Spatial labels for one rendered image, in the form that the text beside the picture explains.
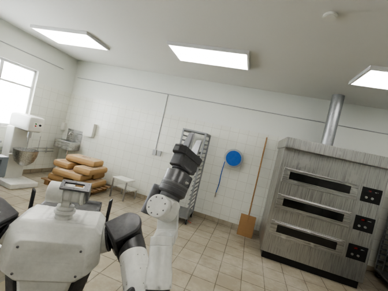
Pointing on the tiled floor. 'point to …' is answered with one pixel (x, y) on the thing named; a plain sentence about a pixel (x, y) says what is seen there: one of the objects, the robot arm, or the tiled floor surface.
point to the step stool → (123, 186)
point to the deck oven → (323, 209)
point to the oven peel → (246, 231)
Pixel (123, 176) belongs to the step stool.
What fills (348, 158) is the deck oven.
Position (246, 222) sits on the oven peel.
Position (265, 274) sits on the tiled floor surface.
